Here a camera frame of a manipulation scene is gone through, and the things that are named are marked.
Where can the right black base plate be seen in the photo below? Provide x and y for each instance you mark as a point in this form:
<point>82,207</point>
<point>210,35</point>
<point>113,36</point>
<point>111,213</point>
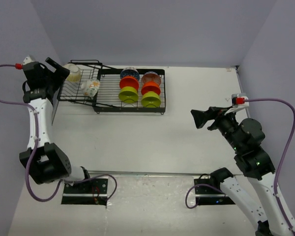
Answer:
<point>206,196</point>

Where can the yellow teal patterned bowl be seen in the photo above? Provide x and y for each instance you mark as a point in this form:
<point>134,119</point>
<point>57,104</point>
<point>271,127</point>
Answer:
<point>75,72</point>

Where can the red patterned bowl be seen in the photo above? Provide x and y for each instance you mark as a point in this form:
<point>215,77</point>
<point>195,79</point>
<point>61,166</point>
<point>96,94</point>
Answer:
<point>151,76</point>

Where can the white floral bowl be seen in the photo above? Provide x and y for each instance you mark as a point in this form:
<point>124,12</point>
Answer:
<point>90,87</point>

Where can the black wire dish rack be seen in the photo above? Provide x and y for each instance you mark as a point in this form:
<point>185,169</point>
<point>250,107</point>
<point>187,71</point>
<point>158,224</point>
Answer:
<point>106,99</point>

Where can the orange bowl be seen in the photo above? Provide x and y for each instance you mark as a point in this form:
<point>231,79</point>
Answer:
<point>150,86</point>
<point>129,81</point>

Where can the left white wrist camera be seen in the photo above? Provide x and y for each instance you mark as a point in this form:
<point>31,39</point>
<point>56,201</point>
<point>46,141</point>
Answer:
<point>28,59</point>

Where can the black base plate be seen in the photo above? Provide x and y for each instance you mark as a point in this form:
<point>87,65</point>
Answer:
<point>88,193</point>
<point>206,196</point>

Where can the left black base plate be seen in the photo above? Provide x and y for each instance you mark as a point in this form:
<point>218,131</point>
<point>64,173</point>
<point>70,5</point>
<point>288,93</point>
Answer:
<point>88,193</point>

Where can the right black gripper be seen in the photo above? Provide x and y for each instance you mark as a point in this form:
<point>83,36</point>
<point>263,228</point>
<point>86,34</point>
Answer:
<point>200,117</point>

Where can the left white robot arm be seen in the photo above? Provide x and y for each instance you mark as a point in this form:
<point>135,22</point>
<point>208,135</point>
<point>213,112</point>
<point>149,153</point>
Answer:
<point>43,159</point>

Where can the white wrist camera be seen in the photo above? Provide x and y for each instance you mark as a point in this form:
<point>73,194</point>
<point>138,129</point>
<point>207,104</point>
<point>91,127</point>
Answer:
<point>239,102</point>
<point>28,59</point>

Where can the green bowl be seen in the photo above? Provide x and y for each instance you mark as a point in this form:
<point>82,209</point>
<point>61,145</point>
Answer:
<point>128,95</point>
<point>151,99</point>

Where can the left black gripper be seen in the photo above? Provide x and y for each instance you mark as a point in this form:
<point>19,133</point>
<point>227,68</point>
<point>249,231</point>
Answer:
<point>61,72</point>

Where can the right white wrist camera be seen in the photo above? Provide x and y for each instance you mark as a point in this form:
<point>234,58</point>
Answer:
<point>239,102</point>

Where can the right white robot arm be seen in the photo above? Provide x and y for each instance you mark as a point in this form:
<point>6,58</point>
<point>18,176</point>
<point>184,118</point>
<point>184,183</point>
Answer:
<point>271,217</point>

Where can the right orange bowl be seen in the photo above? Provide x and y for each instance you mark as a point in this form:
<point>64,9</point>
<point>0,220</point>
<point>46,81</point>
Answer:
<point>150,86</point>

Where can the blue patterned bowl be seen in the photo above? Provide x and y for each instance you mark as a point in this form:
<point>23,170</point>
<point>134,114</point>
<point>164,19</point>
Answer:
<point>130,71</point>

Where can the left orange bowl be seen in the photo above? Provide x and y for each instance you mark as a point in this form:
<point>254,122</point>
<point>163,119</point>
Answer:
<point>129,81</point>

